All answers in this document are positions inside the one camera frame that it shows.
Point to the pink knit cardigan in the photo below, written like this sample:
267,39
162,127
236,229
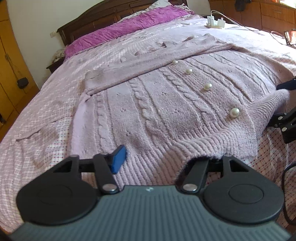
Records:
161,104

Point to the dark wooden nightstand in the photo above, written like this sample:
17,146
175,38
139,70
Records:
54,67

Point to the white pillow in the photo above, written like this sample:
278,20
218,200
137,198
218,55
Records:
159,3

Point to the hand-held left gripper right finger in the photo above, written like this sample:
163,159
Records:
196,171

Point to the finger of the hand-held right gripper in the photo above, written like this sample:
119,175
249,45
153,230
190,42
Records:
289,83
284,122

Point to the wooden dresser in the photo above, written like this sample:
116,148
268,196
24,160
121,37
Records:
266,11

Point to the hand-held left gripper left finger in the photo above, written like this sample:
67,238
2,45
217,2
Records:
119,160

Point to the dark wooden headboard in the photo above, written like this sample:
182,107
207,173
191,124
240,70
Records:
92,20

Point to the white power strip with chargers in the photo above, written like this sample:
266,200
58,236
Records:
216,23

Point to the magenta pillow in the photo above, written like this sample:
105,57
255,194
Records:
115,27

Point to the phone on stand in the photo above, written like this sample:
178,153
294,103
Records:
291,37

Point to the black cloth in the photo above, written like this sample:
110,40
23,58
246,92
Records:
240,4

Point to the wooden wardrobe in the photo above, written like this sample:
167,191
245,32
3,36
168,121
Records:
13,69

